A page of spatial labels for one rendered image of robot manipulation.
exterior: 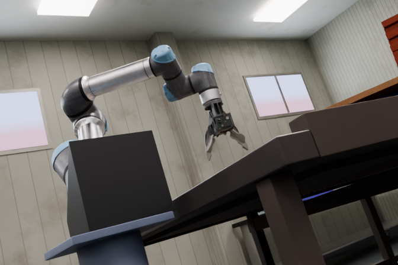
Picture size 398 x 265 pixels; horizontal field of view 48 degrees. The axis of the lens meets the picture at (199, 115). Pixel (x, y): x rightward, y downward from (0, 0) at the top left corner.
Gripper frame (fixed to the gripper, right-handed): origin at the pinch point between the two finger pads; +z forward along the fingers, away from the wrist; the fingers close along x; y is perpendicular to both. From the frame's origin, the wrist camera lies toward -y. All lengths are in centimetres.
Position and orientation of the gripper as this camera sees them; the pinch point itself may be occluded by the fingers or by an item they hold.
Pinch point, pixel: (228, 156)
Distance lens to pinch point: 161.9
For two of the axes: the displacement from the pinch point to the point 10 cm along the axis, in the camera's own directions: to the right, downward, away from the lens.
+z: 2.9, 9.2, -2.6
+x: 9.4, -2.3, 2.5
